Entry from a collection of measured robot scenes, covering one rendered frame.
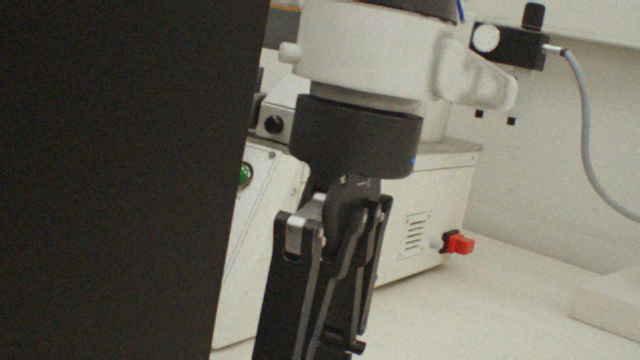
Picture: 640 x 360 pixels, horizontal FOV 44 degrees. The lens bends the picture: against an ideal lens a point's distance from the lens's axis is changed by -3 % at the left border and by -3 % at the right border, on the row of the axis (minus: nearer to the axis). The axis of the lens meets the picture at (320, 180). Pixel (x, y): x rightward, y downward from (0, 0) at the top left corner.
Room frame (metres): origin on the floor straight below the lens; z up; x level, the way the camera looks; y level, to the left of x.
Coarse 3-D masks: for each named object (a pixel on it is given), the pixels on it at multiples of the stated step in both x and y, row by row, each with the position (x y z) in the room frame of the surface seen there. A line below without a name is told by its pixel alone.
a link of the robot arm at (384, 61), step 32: (320, 0) 0.45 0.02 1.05; (320, 32) 0.45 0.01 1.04; (352, 32) 0.44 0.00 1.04; (384, 32) 0.43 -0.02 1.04; (416, 32) 0.44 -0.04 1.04; (448, 32) 0.46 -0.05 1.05; (320, 64) 0.44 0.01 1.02; (352, 64) 0.44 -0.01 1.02; (384, 64) 0.43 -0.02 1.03; (416, 64) 0.44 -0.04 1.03; (448, 64) 0.46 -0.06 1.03; (480, 64) 0.47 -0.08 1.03; (320, 96) 0.46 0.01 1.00; (352, 96) 0.45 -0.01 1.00; (384, 96) 0.45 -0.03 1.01; (416, 96) 0.44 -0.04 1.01; (448, 96) 0.46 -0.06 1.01; (480, 96) 0.47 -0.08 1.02; (512, 96) 0.48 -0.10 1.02
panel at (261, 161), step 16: (256, 160) 0.75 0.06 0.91; (272, 160) 0.74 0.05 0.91; (256, 176) 0.74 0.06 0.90; (240, 192) 0.73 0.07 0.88; (256, 192) 0.73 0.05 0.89; (240, 208) 0.73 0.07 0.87; (256, 208) 0.72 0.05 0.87; (240, 224) 0.72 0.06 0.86; (240, 240) 0.71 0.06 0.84; (224, 272) 0.70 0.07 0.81
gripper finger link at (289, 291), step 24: (288, 216) 0.42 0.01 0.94; (312, 240) 0.41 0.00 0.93; (288, 264) 0.42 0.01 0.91; (312, 264) 0.42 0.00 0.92; (288, 288) 0.42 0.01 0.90; (312, 288) 0.42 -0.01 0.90; (264, 312) 0.42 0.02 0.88; (288, 312) 0.42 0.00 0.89; (264, 336) 0.42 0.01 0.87; (288, 336) 0.42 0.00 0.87
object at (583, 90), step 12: (576, 60) 0.95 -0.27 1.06; (576, 72) 0.94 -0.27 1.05; (588, 96) 0.94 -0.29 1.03; (588, 108) 0.94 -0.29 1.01; (588, 120) 0.94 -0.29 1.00; (588, 132) 0.94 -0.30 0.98; (588, 144) 0.95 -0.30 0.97; (588, 156) 0.95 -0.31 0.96; (588, 168) 0.95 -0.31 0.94; (600, 192) 0.97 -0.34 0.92; (612, 204) 0.98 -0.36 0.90; (624, 216) 0.99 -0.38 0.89; (636, 216) 0.99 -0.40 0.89
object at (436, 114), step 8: (464, 0) 1.08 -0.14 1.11; (456, 8) 1.02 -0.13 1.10; (464, 8) 1.04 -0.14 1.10; (432, 104) 1.00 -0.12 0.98; (440, 104) 1.03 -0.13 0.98; (448, 104) 1.05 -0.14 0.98; (424, 112) 0.99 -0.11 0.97; (432, 112) 1.01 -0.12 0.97; (440, 112) 1.03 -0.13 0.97; (448, 112) 1.05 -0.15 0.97; (424, 120) 0.99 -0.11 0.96; (432, 120) 1.01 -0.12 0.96; (440, 120) 1.03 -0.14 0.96; (424, 128) 1.00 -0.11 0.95; (432, 128) 1.02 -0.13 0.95; (440, 128) 1.04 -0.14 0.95; (424, 136) 1.00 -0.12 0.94; (432, 136) 1.02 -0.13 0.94; (440, 136) 1.04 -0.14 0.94
